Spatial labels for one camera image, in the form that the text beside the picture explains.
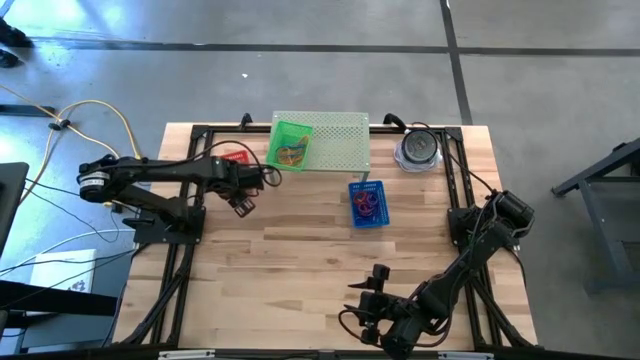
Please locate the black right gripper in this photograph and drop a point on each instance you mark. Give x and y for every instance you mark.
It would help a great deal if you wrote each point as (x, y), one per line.
(395, 320)

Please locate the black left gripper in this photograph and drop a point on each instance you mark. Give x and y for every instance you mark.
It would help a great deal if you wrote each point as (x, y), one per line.
(242, 180)

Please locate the orange rubber band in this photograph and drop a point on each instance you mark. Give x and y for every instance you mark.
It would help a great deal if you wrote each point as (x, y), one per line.
(286, 161)
(305, 141)

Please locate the green plastic basket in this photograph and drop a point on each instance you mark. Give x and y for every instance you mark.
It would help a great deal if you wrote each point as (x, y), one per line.
(275, 132)

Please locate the red coil wristband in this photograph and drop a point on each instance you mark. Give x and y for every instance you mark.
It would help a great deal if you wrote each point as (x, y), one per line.
(354, 199)
(364, 214)

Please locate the purple coil wristband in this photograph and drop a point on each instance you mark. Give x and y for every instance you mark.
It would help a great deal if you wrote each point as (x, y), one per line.
(376, 197)

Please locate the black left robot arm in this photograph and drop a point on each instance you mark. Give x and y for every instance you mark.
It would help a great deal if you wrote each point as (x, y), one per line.
(165, 167)

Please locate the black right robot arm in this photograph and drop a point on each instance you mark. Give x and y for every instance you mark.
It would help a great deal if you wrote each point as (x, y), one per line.
(450, 280)

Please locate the black desk top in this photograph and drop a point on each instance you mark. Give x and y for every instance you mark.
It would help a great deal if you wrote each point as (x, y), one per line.
(10, 200)

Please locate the red plastic basket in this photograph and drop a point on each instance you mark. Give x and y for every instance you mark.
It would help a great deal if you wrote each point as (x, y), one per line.
(237, 156)

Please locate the black curved connector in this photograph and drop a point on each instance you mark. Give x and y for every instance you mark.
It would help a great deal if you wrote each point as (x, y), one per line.
(245, 120)
(395, 120)

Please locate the blue plastic basket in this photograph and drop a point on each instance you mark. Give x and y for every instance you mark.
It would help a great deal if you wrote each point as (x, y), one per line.
(382, 217)

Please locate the green perforated metal shelf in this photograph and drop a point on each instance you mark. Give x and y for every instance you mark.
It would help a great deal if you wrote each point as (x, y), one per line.
(340, 140)

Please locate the white cylinder with black top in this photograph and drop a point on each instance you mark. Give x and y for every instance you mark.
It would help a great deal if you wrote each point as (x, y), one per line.
(420, 146)

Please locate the white cardboard box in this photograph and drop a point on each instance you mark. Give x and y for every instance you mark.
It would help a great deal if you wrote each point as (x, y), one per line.
(60, 265)

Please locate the black furniture beam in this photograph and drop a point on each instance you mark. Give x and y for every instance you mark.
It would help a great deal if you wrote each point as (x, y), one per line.
(50, 300)

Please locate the black flat floor bar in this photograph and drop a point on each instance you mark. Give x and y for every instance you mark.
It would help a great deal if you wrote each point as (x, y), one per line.
(25, 110)

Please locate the grey metal cart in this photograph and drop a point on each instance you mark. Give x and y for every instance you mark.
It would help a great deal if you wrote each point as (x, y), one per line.
(615, 225)

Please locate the person's shoe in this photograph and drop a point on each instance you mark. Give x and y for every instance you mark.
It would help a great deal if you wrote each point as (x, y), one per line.
(12, 36)
(7, 59)

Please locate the silver metal bracket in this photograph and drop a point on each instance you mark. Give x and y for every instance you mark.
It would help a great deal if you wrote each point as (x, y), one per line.
(186, 355)
(466, 356)

